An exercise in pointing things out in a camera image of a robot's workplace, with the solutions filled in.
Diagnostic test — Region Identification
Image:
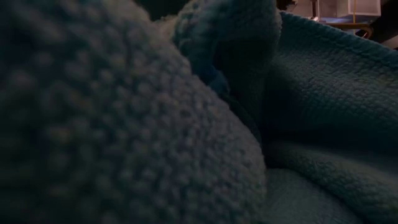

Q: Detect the light blue microfiber towel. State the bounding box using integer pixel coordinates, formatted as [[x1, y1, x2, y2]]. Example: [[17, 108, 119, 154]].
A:
[[170, 0, 283, 105]]

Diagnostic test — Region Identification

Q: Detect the grey-blue microfiber towel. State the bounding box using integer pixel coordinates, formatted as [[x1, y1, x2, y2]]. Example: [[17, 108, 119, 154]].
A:
[[0, 0, 268, 224]]

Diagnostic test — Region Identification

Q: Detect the teal microfiber towel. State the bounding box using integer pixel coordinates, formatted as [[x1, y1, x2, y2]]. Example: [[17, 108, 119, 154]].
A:
[[217, 11, 398, 224]]

